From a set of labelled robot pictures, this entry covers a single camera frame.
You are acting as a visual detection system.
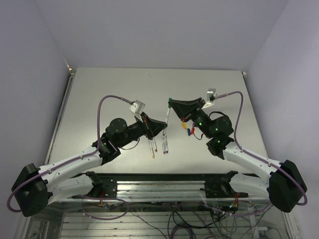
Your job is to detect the yellow tipped pen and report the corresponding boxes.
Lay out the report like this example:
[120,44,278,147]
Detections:
[149,140,155,159]

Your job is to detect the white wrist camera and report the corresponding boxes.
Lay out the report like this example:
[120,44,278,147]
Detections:
[130,100,145,116]
[202,88,217,109]

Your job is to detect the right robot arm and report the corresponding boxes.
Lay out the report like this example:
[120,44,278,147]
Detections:
[168,98,307,213]

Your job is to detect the aluminium frame rail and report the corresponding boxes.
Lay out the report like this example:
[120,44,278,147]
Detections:
[62,180,270,201]

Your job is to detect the purple tipped pen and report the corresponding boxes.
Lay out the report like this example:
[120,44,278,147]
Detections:
[161,135,166,154]

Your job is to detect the green pen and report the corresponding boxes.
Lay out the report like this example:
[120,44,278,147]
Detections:
[162,103,171,135]

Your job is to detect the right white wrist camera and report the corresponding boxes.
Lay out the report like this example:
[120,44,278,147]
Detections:
[202,88,217,109]

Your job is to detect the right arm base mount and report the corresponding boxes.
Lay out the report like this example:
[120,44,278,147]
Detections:
[200,171,238,198]

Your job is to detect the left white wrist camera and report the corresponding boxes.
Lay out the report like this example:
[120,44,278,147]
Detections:
[130,100,145,116]

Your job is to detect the red tipped pen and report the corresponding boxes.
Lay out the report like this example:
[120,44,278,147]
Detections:
[153,138,158,152]

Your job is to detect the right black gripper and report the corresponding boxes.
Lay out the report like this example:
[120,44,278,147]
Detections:
[169,98,214,139]

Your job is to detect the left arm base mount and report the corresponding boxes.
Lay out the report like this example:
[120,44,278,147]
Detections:
[85,171,117,198]

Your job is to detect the loose cables under table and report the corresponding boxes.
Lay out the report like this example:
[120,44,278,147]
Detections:
[79,198,275,239]

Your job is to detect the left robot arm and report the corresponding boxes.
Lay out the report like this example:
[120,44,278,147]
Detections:
[10,113,167,217]

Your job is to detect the blue tipped pen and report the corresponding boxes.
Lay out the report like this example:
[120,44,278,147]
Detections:
[164,134,168,154]

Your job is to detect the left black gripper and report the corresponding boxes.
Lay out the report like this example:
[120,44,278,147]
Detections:
[117,111,167,148]

